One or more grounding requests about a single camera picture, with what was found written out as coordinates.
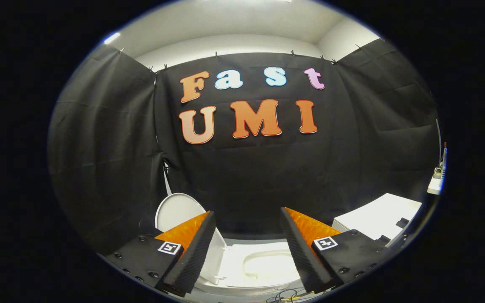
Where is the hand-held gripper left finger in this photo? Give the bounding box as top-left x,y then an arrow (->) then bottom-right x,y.
104,210 -> 217,297

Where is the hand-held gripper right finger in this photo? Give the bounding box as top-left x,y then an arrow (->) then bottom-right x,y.
280,207 -> 391,294

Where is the white toilet lid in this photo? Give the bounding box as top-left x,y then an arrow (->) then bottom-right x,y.
155,193 -> 228,285

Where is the white drawer cabinet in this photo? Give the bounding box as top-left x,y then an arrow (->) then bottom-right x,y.
332,193 -> 423,249

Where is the black backdrop cloth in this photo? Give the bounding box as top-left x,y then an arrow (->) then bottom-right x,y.
48,39 -> 441,255

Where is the white side table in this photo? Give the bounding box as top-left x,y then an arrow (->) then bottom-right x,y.
427,175 -> 443,195

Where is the tangle of black cables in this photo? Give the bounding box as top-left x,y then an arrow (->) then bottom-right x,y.
266,287 -> 310,303

